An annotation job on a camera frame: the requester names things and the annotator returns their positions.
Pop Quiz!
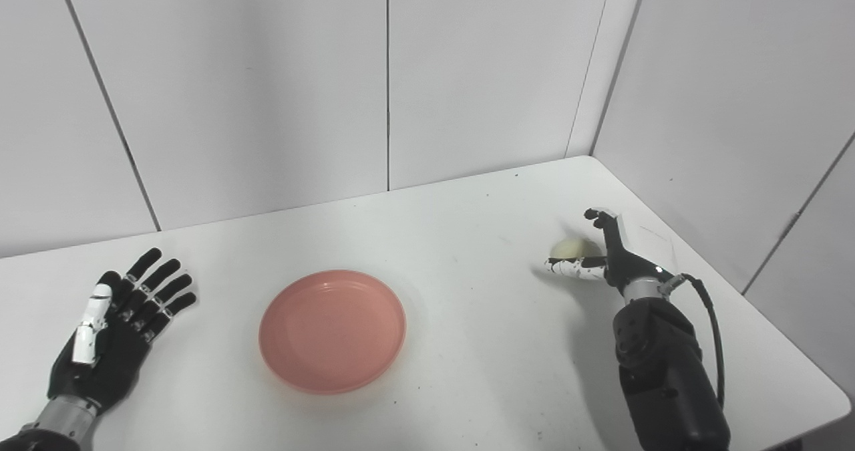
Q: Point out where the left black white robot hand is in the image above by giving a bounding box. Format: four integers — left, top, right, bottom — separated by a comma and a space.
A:
47, 248, 198, 414

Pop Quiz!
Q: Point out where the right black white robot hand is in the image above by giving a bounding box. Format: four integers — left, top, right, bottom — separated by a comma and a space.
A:
544, 208, 679, 299

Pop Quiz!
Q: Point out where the white steamed bun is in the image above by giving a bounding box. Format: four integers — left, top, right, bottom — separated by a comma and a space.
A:
549, 238, 605, 262

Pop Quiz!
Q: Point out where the pink round plate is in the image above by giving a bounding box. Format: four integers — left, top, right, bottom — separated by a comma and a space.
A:
259, 269, 407, 395

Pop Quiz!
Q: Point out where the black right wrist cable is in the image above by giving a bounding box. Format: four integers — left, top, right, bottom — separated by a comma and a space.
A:
661, 273, 727, 410

